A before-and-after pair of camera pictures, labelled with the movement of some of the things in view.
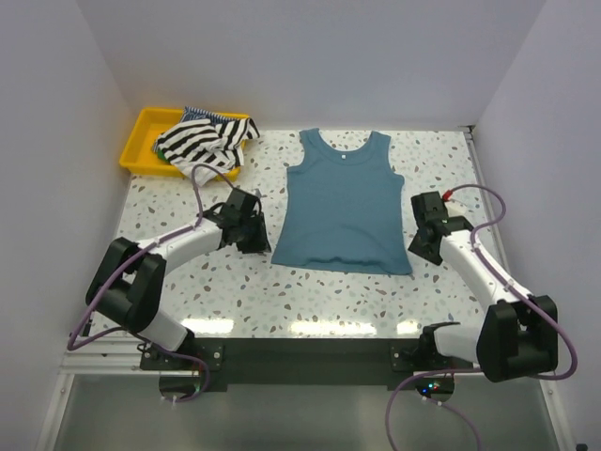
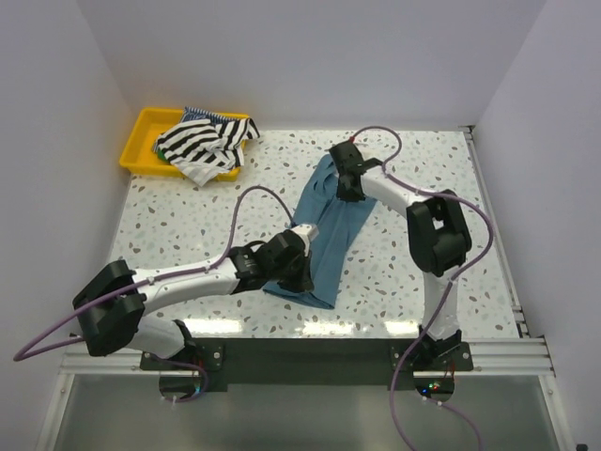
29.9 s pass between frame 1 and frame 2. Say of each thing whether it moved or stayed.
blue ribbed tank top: moved
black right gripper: moved
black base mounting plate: stayed
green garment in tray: stayed
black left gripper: moved
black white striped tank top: stayed
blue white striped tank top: stayed
